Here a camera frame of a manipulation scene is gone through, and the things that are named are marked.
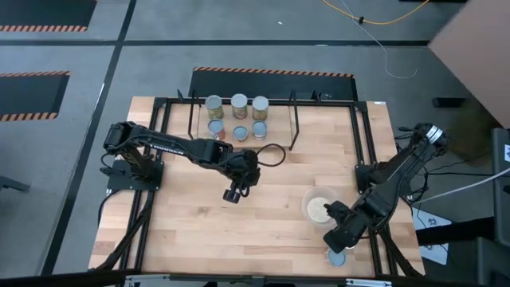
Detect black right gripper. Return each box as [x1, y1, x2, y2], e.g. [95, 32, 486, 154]
[323, 200, 378, 254]

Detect white printed paper sheet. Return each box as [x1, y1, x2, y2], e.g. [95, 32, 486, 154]
[412, 206, 450, 266]

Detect black floor stand foot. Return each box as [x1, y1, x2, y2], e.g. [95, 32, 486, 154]
[0, 175, 31, 192]

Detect short mandarin oranges can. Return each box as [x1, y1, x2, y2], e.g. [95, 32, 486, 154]
[251, 120, 269, 141]

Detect black equipment cabinet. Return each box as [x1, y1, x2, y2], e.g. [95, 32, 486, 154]
[490, 127, 510, 248]

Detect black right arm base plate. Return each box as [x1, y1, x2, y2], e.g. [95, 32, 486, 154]
[354, 163, 399, 196]

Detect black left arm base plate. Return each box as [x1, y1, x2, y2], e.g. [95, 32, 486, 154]
[99, 159, 165, 191]

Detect brown cardboard box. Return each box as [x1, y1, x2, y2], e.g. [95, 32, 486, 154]
[428, 0, 510, 129]

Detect black hazard-striped floor mat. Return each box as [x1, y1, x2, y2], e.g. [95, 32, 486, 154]
[0, 70, 71, 123]
[187, 66, 359, 102]
[0, 0, 98, 33]

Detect tall peaches can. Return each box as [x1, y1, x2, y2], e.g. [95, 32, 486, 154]
[230, 92, 249, 120]

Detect thin yellow floor cable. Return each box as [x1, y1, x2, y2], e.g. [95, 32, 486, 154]
[320, 0, 431, 26]

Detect tall red mixed fruit can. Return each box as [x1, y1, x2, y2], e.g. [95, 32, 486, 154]
[207, 118, 227, 141]

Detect tall green pears can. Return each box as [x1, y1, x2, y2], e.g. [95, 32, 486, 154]
[205, 94, 225, 120]

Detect black metal shelf frame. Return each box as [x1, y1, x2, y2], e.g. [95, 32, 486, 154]
[176, 88, 300, 153]

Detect thin white floor cable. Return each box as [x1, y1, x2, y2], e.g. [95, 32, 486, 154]
[340, 0, 419, 80]

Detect tall green oranges can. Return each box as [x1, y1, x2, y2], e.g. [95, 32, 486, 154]
[251, 95, 270, 121]

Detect thick grey cable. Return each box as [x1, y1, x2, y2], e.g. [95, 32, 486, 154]
[410, 166, 510, 204]

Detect black front crossbar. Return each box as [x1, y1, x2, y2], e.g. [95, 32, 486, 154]
[0, 269, 510, 287]

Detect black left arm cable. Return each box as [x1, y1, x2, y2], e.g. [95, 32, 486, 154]
[254, 142, 287, 168]

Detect short diced tomatoes can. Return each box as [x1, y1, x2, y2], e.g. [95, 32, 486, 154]
[326, 249, 347, 268]

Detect beige grains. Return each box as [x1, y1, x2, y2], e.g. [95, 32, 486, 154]
[306, 196, 334, 224]

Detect translucent plastic bowl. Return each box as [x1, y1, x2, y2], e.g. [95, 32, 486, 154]
[300, 186, 344, 230]

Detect black aluminium table frame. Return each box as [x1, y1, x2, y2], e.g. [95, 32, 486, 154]
[93, 96, 426, 279]

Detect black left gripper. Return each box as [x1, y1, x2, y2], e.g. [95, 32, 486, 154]
[222, 149, 263, 205]

